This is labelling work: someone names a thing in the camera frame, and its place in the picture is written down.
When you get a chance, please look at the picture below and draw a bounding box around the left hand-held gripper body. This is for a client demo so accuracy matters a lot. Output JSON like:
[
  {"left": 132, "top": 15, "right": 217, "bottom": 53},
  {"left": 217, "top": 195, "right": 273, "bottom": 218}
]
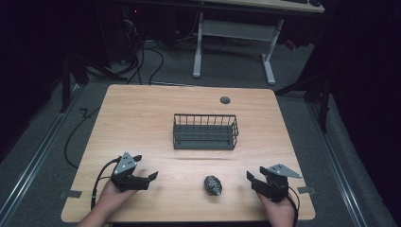
[{"left": 111, "top": 151, "right": 150, "bottom": 192}]

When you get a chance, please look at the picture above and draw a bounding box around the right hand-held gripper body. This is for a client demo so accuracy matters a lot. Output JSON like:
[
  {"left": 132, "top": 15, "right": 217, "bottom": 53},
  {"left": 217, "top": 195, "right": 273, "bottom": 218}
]
[{"left": 252, "top": 163, "right": 303, "bottom": 203}]

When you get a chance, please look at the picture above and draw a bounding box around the steel wool scrubber ball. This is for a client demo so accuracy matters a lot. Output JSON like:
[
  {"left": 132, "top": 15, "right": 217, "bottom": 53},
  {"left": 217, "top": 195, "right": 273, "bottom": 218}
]
[{"left": 203, "top": 175, "right": 223, "bottom": 197}]

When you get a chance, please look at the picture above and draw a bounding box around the dark grey wire basket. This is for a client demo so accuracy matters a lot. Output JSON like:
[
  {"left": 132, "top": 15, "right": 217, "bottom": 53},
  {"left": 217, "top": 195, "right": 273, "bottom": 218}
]
[{"left": 172, "top": 113, "right": 240, "bottom": 151}]

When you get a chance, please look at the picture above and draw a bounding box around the person's right hand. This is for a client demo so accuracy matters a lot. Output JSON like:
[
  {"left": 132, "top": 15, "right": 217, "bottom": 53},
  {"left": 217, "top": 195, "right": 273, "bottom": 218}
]
[{"left": 256, "top": 192, "right": 296, "bottom": 222}]

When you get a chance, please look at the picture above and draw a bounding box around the person's left hand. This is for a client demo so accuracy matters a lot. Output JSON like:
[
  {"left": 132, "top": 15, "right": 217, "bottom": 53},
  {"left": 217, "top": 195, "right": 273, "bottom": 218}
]
[{"left": 98, "top": 182, "right": 139, "bottom": 212}]

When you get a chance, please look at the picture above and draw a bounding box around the grey tape strip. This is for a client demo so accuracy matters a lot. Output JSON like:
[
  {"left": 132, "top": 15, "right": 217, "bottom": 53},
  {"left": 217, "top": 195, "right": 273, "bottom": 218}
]
[
  {"left": 296, "top": 185, "right": 317, "bottom": 195},
  {"left": 59, "top": 189, "right": 82, "bottom": 200}
]

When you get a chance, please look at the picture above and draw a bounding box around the black metal stand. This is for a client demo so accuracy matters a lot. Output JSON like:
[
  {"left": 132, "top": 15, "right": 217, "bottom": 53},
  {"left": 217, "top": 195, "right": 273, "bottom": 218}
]
[
  {"left": 59, "top": 53, "right": 129, "bottom": 114},
  {"left": 273, "top": 70, "right": 334, "bottom": 134}
]

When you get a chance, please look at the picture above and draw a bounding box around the black computer tower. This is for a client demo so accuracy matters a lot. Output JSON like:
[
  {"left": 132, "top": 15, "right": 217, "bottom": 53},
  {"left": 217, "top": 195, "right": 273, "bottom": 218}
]
[{"left": 120, "top": 5, "right": 144, "bottom": 64}]

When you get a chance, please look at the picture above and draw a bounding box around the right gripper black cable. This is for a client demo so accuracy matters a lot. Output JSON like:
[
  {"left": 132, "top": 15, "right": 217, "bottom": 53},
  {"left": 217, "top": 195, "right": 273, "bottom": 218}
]
[{"left": 286, "top": 184, "right": 301, "bottom": 227}]

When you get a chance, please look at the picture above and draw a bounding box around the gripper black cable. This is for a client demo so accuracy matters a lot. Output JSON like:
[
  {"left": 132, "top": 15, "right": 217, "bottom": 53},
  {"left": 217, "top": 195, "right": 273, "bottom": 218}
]
[
  {"left": 286, "top": 184, "right": 301, "bottom": 227},
  {"left": 90, "top": 156, "right": 123, "bottom": 211}
]

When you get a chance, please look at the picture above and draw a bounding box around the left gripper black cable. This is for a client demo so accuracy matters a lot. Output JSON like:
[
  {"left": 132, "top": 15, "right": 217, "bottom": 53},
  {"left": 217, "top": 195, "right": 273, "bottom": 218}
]
[{"left": 90, "top": 156, "right": 123, "bottom": 211}]

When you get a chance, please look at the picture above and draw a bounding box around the thin black floor cable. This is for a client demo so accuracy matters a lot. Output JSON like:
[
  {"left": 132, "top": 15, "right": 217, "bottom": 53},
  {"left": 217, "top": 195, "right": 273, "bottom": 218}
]
[{"left": 63, "top": 107, "right": 101, "bottom": 170}]

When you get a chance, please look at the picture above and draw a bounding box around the metal floor rail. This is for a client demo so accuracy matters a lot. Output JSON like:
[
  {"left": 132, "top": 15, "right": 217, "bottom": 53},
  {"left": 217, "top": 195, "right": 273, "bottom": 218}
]
[
  {"left": 305, "top": 99, "right": 369, "bottom": 227},
  {"left": 0, "top": 84, "right": 84, "bottom": 220}
]

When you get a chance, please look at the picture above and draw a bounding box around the black floor cable bundle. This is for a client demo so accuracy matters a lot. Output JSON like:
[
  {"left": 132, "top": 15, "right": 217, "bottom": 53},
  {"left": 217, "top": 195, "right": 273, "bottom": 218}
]
[{"left": 121, "top": 18, "right": 166, "bottom": 86}]

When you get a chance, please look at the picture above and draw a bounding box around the white frame wooden desk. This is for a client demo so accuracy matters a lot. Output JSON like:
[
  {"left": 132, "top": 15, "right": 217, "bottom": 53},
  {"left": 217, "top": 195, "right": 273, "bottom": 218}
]
[{"left": 192, "top": 0, "right": 325, "bottom": 87}]

